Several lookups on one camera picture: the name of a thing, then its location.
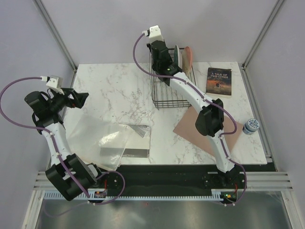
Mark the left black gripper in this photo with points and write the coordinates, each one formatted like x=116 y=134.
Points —
x=78 y=98

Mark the white cable duct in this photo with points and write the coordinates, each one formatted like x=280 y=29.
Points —
x=101 y=194

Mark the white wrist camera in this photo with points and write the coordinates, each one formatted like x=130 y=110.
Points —
x=154 y=34
x=54 y=83

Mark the red blue flower plate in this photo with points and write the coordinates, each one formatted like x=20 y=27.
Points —
x=177 y=57

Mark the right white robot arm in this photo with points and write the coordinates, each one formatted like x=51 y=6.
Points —
x=210 y=119

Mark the blue white small jar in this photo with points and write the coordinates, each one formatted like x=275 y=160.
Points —
x=251 y=126

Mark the black wire dish rack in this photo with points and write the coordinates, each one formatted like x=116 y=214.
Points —
x=164 y=96

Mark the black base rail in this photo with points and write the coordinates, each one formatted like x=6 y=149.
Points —
x=167 y=180

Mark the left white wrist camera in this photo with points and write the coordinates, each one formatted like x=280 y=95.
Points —
x=54 y=83

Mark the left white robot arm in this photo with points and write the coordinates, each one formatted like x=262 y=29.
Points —
x=68 y=173

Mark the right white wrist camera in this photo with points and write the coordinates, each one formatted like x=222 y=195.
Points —
x=154 y=34

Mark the clear plastic bag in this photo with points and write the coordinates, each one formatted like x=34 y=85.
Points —
x=105 y=143

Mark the pink cream leaf plate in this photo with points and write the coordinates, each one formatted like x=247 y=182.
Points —
x=187 y=58

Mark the tale of two cities book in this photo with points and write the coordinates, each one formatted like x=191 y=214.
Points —
x=219 y=82

